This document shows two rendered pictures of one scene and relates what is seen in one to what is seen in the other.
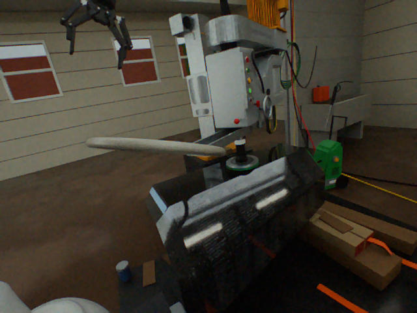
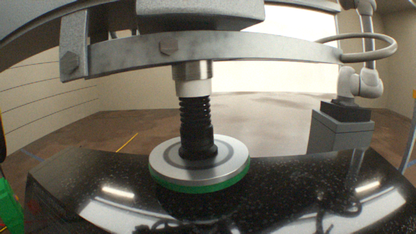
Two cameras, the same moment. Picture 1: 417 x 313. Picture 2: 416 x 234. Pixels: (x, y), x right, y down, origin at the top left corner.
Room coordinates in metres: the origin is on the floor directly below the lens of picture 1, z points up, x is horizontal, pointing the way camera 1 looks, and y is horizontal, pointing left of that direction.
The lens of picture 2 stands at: (1.53, 0.00, 1.09)
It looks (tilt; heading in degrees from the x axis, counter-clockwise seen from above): 15 degrees down; 216
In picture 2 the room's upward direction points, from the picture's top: 3 degrees counter-clockwise
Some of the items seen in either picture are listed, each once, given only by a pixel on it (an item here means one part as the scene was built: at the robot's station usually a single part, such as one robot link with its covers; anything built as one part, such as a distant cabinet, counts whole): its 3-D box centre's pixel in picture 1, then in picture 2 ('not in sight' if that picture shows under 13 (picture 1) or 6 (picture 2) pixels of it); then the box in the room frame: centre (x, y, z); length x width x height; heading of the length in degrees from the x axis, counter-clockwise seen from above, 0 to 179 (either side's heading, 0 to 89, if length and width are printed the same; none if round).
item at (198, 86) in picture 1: (222, 86); not in sight; (2.08, -0.25, 1.41); 0.74 x 0.34 x 0.25; 53
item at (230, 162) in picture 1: (242, 161); (198, 153); (1.28, -0.22, 0.92); 0.21 x 0.21 x 0.01
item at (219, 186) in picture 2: (242, 162); (198, 155); (1.28, -0.22, 0.91); 0.22 x 0.22 x 0.04
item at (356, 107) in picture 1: (336, 121); not in sight; (3.83, -2.57, 0.43); 1.30 x 0.62 x 0.86; 117
